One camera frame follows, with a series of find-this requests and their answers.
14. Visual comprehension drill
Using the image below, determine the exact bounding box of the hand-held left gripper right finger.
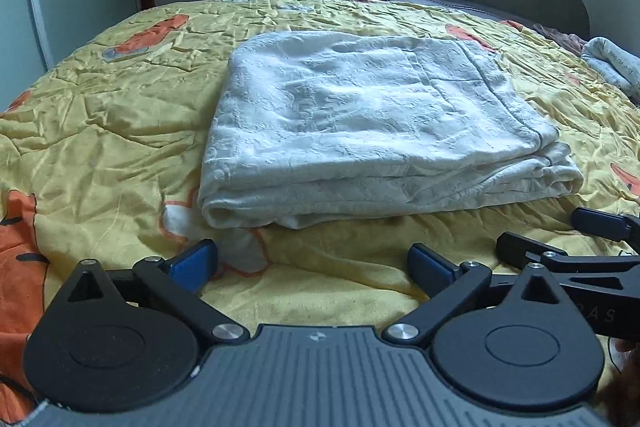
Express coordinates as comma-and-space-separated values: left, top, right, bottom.
382, 243, 567, 350

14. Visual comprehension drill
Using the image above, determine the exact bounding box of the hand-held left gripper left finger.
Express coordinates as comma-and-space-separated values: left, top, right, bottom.
60, 238, 251, 349

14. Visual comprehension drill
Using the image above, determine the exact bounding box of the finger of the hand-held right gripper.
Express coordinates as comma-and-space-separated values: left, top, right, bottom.
495, 231, 640, 294
571, 206, 640, 255

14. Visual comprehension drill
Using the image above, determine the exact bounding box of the white blanket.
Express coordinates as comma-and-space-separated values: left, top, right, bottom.
196, 30, 585, 231

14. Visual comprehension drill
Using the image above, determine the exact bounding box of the folded white printed cloth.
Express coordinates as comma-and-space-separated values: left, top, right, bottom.
581, 36, 640, 98

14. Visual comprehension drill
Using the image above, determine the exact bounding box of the yellow printed quilt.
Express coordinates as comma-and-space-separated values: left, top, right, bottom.
0, 0, 640, 414

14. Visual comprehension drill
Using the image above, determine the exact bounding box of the pinkish brown cloth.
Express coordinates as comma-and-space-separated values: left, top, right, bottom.
531, 23, 588, 56

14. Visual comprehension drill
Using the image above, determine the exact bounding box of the grey pillow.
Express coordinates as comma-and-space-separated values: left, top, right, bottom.
384, 0, 527, 26

